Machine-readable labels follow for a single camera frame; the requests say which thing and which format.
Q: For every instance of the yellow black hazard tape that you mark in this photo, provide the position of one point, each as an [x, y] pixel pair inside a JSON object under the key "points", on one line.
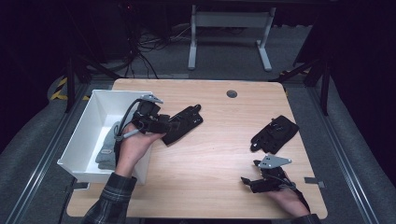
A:
{"points": [[59, 91]]}

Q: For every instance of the grey table bracket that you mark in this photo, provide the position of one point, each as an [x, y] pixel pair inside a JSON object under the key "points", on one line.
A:
{"points": [[81, 185]]}

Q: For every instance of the white box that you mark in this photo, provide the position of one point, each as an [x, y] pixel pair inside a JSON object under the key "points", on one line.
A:
{"points": [[93, 124]]}

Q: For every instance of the person's left hand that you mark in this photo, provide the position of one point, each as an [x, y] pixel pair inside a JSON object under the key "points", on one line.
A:
{"points": [[134, 149]]}

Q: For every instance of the black glove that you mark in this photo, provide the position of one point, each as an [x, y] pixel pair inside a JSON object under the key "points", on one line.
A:
{"points": [[186, 121], [275, 133]]}

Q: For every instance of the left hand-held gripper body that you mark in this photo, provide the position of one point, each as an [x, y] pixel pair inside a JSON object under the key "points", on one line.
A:
{"points": [[148, 119]]}

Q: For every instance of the grey round table grommet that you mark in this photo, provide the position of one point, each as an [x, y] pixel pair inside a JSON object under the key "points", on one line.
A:
{"points": [[232, 94]]}

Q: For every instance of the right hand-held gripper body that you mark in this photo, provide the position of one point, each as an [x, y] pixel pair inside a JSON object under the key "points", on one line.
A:
{"points": [[271, 183]]}

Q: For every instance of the grey metal desk frame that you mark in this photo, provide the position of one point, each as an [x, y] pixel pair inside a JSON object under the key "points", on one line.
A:
{"points": [[230, 19]]}

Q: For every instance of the black metal stand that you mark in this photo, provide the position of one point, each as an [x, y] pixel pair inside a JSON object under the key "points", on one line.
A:
{"points": [[70, 84], [325, 90]]}

